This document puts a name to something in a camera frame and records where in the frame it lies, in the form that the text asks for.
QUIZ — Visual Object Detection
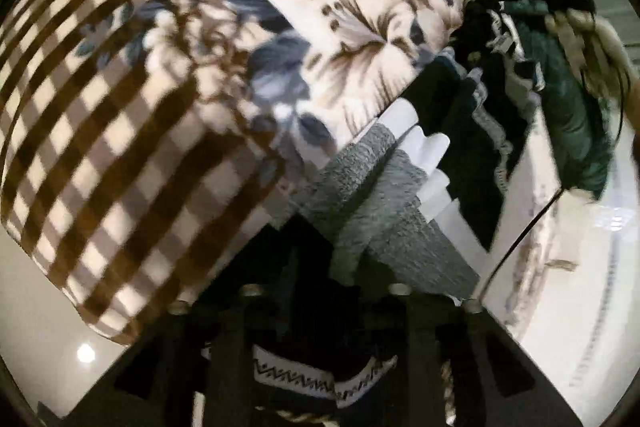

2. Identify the black grey white striped sweater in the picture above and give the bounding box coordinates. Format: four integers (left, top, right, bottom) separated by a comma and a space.
199, 0, 549, 427

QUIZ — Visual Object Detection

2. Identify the person's right hand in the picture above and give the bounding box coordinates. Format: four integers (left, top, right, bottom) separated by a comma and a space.
544, 10, 639, 134

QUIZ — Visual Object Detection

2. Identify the dark green plush blanket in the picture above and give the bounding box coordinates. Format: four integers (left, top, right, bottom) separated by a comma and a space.
504, 0, 613, 200

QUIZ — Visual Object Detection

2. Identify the floral bed blanket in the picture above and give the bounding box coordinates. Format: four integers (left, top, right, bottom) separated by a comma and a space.
0, 0, 582, 348

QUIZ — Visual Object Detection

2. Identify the black cable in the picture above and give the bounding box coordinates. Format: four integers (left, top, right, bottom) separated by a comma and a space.
474, 0, 632, 303

